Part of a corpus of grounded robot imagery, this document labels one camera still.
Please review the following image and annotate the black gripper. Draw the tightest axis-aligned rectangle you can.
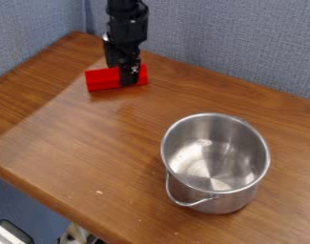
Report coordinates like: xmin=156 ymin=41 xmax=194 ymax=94
xmin=102 ymin=9 xmax=150 ymax=87

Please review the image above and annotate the red rectangular block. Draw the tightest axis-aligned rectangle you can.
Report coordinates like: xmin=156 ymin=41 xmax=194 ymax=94
xmin=85 ymin=64 xmax=149 ymax=92

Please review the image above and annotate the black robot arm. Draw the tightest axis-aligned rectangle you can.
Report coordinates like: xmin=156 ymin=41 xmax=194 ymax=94
xmin=102 ymin=0 xmax=150 ymax=87

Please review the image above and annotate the stainless steel pot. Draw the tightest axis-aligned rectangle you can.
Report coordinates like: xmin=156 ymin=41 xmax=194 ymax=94
xmin=161 ymin=112 xmax=270 ymax=214

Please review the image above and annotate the white object under table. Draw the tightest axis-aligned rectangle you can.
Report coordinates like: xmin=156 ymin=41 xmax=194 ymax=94
xmin=55 ymin=223 xmax=106 ymax=244

